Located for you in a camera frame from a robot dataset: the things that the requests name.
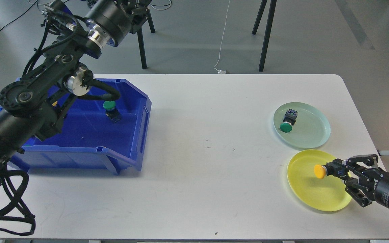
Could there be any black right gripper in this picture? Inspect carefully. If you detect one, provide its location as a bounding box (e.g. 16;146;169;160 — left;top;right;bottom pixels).
326;154;389;209

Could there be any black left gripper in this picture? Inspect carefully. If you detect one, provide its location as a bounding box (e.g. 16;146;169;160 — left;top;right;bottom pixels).
85;0;151;47

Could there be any yellow push button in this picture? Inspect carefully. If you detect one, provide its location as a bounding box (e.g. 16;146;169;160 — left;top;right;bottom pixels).
313;163;342;179

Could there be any green push button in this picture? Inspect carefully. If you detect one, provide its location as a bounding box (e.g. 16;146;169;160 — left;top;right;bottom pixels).
279;109;298;133
102;101;122;123

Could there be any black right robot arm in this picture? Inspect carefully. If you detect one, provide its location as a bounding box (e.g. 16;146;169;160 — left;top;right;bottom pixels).
320;154;389;209

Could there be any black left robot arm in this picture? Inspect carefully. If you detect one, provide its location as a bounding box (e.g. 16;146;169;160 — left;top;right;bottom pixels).
0;0;155;237

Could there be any yellow plate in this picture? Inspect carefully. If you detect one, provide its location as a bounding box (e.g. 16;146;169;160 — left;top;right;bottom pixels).
287;150;352;212

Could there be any light green plate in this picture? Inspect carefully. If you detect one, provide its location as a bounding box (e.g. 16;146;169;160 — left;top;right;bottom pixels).
273;102;331;150

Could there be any green push button in bin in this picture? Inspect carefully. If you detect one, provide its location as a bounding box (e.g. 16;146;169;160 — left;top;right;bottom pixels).
102;101;122;123

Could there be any black tripod leg left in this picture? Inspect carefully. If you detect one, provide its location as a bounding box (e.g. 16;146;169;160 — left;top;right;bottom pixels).
136;10;156;70

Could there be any black tripod leg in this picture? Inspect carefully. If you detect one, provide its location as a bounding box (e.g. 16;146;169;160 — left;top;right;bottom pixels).
136;10;156;70
252;0;277;72

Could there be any black tripod leg right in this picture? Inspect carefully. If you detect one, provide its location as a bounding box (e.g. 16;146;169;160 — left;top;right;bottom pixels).
252;0;277;72

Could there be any blue plastic storage bin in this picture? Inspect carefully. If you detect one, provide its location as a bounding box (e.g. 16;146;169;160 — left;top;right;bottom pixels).
9;79;151;175

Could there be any black cable on floor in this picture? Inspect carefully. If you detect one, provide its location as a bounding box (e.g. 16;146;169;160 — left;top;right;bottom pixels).
0;0;46;55

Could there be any white cable on floor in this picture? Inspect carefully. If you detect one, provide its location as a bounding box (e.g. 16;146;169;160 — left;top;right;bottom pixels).
213;0;231;74

